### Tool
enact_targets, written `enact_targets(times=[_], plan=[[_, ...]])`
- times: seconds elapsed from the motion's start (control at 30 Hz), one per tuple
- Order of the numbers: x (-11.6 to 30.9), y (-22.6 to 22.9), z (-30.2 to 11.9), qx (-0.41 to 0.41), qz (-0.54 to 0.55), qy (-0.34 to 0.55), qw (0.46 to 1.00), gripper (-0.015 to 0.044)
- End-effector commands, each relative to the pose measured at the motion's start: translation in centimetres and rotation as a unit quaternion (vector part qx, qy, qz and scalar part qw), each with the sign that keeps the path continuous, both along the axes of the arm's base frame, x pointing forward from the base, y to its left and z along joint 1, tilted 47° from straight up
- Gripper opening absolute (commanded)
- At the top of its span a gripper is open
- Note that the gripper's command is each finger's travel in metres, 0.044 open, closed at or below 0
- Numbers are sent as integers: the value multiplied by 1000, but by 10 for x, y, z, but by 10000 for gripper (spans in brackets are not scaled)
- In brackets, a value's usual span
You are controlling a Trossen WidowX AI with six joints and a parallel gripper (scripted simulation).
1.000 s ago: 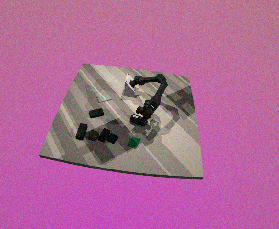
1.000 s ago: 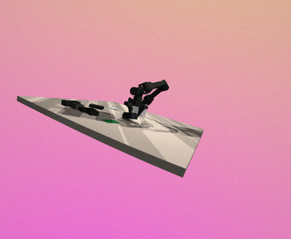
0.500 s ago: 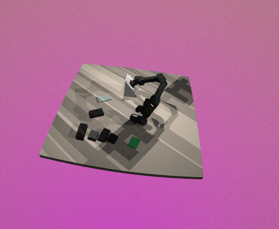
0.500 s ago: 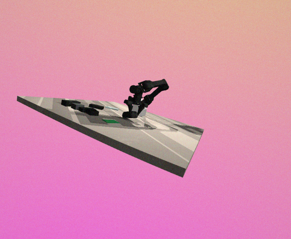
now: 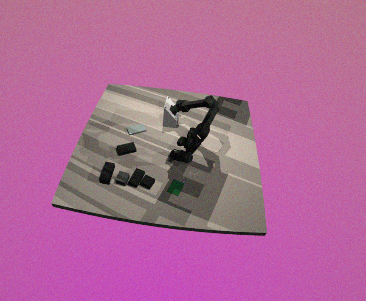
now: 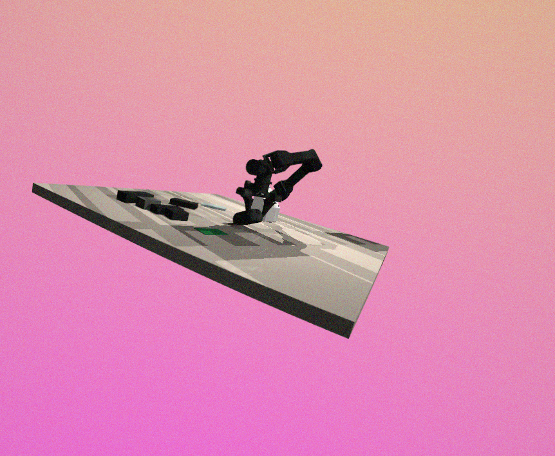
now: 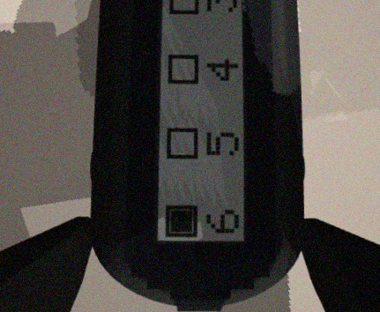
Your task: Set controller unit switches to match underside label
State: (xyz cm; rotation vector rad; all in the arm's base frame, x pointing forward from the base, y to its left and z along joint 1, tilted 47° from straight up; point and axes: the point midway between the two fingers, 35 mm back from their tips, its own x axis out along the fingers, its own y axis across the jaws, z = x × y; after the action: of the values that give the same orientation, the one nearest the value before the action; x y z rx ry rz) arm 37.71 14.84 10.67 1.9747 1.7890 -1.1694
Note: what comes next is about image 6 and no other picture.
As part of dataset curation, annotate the green block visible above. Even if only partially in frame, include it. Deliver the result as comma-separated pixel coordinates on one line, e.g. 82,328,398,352
195,228,228,235

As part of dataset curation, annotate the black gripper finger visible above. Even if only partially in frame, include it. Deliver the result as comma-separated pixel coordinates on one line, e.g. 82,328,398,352
240,195,254,215
262,199,277,217

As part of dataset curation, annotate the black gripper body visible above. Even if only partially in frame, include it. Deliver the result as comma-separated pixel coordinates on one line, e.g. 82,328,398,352
236,176,282,202

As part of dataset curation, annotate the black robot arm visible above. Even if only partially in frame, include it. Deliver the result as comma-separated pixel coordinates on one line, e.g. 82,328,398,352
245,149,323,201

